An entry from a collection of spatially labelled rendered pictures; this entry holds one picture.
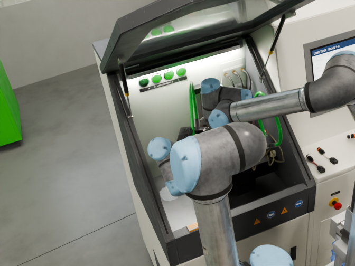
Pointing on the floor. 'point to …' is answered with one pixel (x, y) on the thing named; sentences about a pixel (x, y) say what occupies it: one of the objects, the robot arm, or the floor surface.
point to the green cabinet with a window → (8, 114)
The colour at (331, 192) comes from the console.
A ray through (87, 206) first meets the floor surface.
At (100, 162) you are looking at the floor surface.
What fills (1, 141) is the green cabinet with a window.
